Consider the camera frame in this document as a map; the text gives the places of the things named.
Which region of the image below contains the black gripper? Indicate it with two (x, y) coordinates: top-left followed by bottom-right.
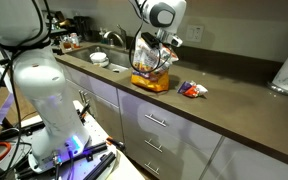
(156, 38), (171, 52)

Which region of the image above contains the orange white plastic snack bag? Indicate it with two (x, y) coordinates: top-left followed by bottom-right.
(130, 36), (180, 93)

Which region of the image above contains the chrome faucet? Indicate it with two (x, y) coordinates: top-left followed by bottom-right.
(103, 25), (128, 50)

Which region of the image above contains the stainless steel sink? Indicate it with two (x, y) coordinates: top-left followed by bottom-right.
(67, 44), (139, 73)

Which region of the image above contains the red white purple snack pack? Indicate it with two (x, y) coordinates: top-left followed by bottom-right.
(177, 80), (209, 99)

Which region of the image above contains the small soap bottle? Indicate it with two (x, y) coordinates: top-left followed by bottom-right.
(98, 27), (107, 45)

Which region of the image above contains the white bowl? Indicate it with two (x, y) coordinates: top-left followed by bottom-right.
(89, 51), (110, 68)

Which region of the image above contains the black coffee maker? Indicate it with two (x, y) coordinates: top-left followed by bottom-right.
(73, 15), (94, 43)

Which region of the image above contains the white red pill bottle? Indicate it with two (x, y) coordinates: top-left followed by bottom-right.
(69, 32), (80, 48)

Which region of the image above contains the amber bottle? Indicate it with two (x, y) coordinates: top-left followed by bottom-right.
(61, 34), (73, 50)

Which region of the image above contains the grey kitchen cabinet unit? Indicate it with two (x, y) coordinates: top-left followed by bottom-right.
(61, 63), (288, 180)

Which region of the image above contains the orange black clamp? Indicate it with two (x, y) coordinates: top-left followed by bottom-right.
(105, 136), (127, 152)

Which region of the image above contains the metal roll holder base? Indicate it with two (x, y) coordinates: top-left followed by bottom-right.
(266, 81), (288, 99)

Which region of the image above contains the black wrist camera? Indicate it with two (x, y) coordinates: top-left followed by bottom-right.
(140, 31), (161, 48)

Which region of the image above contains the white wall outlet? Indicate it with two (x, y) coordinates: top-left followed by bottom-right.
(185, 24), (204, 43)

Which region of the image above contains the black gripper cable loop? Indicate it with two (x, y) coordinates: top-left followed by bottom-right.
(128, 0), (172, 75)

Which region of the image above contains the silver drawer handle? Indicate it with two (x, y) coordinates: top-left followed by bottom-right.
(143, 161), (161, 176)
(143, 138), (164, 154)
(144, 113), (168, 128)

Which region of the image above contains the silver cabinet door handle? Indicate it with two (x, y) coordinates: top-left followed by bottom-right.
(78, 89), (85, 105)
(82, 91), (91, 105)

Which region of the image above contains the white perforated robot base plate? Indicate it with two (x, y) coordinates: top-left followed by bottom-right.
(13, 99), (118, 180)

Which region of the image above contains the black aluminium rail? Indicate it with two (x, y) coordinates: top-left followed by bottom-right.
(79, 142), (117, 180)

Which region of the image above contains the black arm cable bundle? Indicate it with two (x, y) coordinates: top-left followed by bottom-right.
(0, 0), (53, 178)

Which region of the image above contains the purple strap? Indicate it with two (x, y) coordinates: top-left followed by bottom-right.
(0, 92), (16, 126)

